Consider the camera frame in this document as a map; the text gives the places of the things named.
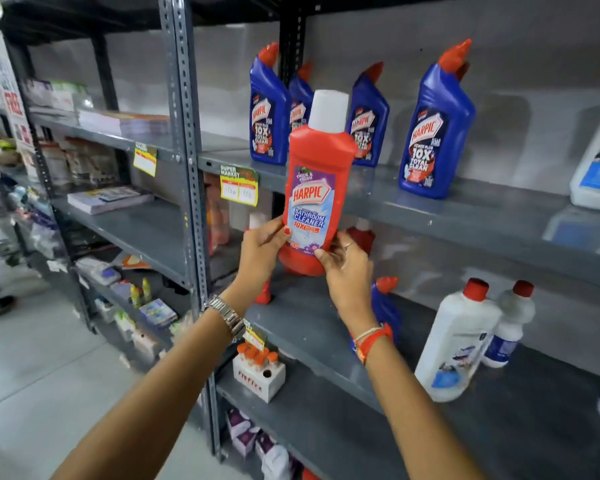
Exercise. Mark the person's left hand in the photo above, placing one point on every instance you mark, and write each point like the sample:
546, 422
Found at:
257, 254

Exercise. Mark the person's right hand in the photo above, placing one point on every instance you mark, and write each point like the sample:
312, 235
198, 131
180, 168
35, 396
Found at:
350, 282

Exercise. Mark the person's left thumb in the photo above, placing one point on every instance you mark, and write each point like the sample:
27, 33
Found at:
279, 234

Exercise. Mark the person's right thumb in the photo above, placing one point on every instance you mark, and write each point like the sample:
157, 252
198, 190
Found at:
326, 258

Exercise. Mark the red cleaner bottle white cap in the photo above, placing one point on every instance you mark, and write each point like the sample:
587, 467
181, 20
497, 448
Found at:
320, 159
362, 237
265, 294

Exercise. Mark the person's left forearm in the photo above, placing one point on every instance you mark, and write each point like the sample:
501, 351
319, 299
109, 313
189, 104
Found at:
150, 409

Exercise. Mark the person's right forearm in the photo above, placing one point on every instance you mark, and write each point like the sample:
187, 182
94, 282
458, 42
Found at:
415, 419

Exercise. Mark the yellow shelf price tag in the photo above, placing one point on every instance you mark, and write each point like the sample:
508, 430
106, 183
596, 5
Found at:
145, 160
239, 187
254, 337

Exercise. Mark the blue toilet cleaner bottle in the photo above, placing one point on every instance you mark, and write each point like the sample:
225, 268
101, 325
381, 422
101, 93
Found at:
437, 134
370, 119
386, 307
300, 102
267, 119

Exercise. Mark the silver wristwatch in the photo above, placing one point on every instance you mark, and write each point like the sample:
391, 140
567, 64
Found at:
226, 314

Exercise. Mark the white box of orange-capped tubes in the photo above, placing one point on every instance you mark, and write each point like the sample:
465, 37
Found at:
257, 377

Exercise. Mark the grey metal shelving rack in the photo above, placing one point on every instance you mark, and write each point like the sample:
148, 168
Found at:
480, 229
140, 232

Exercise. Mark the blue green packet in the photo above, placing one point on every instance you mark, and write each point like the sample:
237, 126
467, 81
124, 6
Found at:
158, 312

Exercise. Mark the small yellow bottles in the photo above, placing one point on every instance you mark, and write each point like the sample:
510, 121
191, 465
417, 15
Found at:
141, 293

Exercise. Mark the large white bottle red cap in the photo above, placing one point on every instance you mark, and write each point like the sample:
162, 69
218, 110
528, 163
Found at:
455, 339

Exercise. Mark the flat pile of notebooks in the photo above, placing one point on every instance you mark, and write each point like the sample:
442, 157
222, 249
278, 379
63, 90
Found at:
107, 198

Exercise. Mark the white blue box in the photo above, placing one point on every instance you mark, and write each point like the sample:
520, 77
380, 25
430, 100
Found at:
99, 271

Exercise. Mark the stack of notebooks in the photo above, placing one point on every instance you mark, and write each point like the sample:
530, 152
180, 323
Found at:
122, 123

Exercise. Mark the purple white packets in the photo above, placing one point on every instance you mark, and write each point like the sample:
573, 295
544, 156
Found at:
260, 442

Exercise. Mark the small white bottle red cap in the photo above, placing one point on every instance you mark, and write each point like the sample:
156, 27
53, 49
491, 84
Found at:
510, 324

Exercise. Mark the clear plastic packets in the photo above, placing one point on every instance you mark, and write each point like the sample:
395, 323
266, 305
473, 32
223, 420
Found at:
80, 162

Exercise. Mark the white boxed goods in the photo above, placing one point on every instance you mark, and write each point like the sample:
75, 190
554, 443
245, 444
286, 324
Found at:
57, 94

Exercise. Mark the large white jug blue label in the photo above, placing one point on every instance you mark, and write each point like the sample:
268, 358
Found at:
597, 174

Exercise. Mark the white red poster sign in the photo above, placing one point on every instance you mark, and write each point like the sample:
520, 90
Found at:
10, 89

